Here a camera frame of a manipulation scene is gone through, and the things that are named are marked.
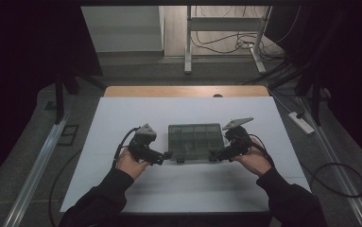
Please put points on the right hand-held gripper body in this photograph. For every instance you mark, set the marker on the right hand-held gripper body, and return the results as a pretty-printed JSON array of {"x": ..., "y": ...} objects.
[{"x": 237, "y": 143}]

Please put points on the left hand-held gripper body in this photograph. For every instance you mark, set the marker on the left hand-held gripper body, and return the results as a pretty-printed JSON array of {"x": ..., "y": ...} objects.
[{"x": 142, "y": 146}]

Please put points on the grey transparent compartment storage box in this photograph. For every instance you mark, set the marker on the grey transparent compartment storage box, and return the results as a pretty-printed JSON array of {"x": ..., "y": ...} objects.
[{"x": 197, "y": 138}]

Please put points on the person's left hand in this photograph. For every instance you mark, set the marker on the person's left hand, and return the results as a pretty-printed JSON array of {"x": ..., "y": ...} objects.
[{"x": 131, "y": 165}]

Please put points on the person's right hand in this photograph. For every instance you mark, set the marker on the person's right hand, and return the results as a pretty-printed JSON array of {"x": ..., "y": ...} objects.
[{"x": 254, "y": 162}]

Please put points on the white table cover board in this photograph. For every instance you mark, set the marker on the white table cover board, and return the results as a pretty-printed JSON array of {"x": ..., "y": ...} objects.
[{"x": 181, "y": 189}]

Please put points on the dark table grommet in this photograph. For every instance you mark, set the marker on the dark table grommet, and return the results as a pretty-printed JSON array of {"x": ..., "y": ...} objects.
[{"x": 218, "y": 95}]

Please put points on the white power strip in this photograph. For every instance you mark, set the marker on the white power strip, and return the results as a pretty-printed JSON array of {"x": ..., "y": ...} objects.
[{"x": 301, "y": 123}]

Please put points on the black floor socket plate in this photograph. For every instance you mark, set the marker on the black floor socket plate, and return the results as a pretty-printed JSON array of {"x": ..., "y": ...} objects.
[{"x": 68, "y": 135}]

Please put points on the black metal stand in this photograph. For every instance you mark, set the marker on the black metal stand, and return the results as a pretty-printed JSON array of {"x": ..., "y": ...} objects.
[
  {"x": 59, "y": 101},
  {"x": 315, "y": 101}
]

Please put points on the dark curtain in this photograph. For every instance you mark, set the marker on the dark curtain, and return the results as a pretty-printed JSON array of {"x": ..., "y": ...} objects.
[
  {"x": 352, "y": 78},
  {"x": 18, "y": 78}
]

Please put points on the aluminium floor rail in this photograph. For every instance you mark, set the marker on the aluminium floor rail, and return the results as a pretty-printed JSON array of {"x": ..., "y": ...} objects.
[
  {"x": 37, "y": 170},
  {"x": 336, "y": 151}
]

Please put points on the white metal desk frame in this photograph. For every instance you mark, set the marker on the white metal desk frame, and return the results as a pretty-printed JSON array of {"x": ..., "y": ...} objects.
[{"x": 226, "y": 23}]

